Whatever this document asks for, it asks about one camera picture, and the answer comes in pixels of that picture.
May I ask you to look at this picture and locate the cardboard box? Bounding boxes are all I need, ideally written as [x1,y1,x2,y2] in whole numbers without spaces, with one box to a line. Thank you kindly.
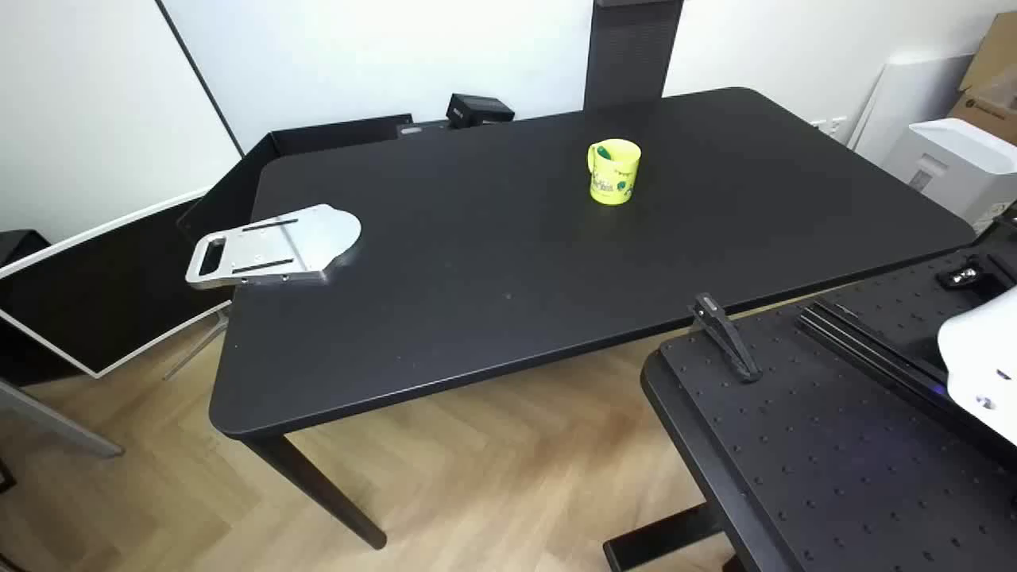
[947,10,1017,146]

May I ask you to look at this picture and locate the black metal rails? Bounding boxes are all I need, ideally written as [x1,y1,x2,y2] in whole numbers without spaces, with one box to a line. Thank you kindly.
[799,292,959,407]

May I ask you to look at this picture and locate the grey metal bar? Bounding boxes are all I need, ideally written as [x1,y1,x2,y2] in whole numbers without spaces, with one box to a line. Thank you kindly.
[0,379,128,460]

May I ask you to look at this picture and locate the white leaning panel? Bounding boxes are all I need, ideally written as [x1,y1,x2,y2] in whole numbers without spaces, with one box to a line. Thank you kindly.
[848,50,978,167]

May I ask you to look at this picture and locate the black bolted bracket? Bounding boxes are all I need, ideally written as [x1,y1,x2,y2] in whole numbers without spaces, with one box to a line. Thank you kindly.
[933,251,1014,294]

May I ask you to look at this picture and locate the dark grey pillar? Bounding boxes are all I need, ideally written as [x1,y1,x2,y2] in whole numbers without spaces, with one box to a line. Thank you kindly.
[583,0,686,114]

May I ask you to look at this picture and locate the white plastic tray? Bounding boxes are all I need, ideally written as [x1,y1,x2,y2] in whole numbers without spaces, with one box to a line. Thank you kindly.
[185,199,365,292]

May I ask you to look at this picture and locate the black perforated breadboard table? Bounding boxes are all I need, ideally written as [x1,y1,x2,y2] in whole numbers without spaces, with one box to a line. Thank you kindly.
[601,231,1017,572]

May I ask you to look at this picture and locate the yellow mug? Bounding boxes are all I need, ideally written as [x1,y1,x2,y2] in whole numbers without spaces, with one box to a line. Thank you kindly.
[585,137,646,208]

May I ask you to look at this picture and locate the large whiteboard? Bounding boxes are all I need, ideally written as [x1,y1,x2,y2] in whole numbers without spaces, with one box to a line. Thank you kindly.
[157,0,597,154]

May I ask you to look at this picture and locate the black desk leg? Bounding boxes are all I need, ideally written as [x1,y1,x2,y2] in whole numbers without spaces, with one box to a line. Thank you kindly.
[240,428,392,552]

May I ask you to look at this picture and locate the black clamp handle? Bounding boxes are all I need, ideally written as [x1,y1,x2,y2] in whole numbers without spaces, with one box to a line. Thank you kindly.
[691,292,763,385]

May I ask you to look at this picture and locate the white-framed flat monitor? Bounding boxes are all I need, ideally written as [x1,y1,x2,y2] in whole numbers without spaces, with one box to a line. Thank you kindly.
[0,189,264,381]

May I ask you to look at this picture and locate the white printer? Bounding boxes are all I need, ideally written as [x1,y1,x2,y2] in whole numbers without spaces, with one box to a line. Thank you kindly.
[883,114,1017,231]

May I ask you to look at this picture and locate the small black box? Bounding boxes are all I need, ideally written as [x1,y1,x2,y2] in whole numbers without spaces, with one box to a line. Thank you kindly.
[446,93,517,129]

